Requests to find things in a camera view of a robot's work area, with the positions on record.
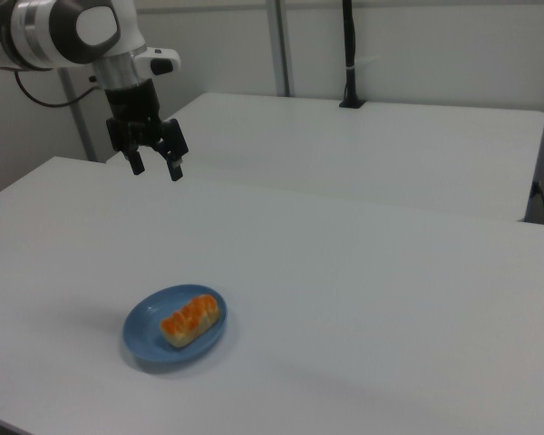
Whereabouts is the blue round plate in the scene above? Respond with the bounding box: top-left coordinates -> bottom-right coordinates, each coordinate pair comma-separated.
121,283 -> 229,364

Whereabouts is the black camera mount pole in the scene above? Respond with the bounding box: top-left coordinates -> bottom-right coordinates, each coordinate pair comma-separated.
338,0 -> 367,110

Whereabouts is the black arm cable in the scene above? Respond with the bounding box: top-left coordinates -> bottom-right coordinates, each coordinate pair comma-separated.
14,71 -> 97,109

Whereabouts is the orange glazed bread loaf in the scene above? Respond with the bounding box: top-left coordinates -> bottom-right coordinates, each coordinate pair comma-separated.
159,293 -> 221,350

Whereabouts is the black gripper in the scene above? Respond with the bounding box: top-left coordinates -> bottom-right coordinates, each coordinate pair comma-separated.
104,80 -> 190,183

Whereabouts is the silver aluminium frame post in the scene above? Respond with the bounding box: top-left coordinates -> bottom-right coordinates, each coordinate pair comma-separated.
266,0 -> 296,97

